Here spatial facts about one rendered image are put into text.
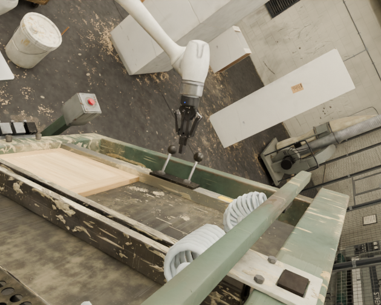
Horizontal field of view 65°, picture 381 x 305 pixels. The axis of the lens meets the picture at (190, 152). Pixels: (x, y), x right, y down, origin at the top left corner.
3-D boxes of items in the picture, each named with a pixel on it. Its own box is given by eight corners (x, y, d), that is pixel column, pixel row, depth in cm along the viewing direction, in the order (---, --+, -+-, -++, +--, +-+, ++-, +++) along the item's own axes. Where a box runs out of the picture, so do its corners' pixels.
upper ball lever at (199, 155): (184, 185, 110) (198, 153, 113) (192, 188, 108) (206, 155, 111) (179, 182, 107) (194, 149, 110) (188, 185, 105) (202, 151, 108)
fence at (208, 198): (69, 150, 144) (69, 142, 143) (254, 218, 99) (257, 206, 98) (60, 151, 140) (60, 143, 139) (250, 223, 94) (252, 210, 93)
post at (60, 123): (14, 158, 211) (74, 112, 172) (16, 166, 210) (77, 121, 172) (5, 160, 206) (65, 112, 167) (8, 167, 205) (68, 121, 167)
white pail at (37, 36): (29, 40, 262) (58, 6, 238) (46, 70, 263) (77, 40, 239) (-6, 38, 235) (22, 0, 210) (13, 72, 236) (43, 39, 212)
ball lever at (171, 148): (158, 176, 116) (172, 146, 119) (166, 179, 114) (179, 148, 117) (153, 173, 113) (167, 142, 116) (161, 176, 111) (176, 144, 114)
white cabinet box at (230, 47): (209, 47, 619) (238, 26, 582) (222, 72, 622) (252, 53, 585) (200, 46, 580) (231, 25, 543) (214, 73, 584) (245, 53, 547)
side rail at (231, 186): (107, 156, 167) (109, 137, 164) (310, 226, 114) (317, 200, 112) (98, 157, 162) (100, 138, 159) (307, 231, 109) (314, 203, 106)
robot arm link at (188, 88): (188, 81, 124) (187, 95, 125) (177, 78, 116) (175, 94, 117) (208, 84, 120) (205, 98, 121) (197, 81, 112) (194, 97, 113)
